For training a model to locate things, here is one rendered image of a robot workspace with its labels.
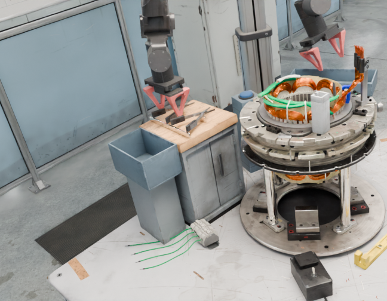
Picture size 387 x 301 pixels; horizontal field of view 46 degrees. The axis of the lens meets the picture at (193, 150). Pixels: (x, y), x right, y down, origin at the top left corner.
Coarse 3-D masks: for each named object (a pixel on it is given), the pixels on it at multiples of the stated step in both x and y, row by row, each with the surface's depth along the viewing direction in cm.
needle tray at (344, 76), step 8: (296, 72) 143; (304, 72) 142; (312, 72) 141; (320, 72) 140; (328, 72) 138; (336, 72) 137; (344, 72) 136; (352, 72) 135; (368, 72) 133; (376, 72) 130; (336, 80) 139; (344, 80) 138; (352, 80) 136; (368, 80) 134; (376, 80) 132; (360, 88) 126; (368, 88) 125
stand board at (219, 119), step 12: (192, 108) 130; (204, 108) 128; (216, 108) 127; (192, 120) 123; (216, 120) 121; (228, 120) 120; (156, 132) 120; (168, 132) 119; (192, 132) 117; (204, 132) 116; (216, 132) 119; (180, 144) 112; (192, 144) 115
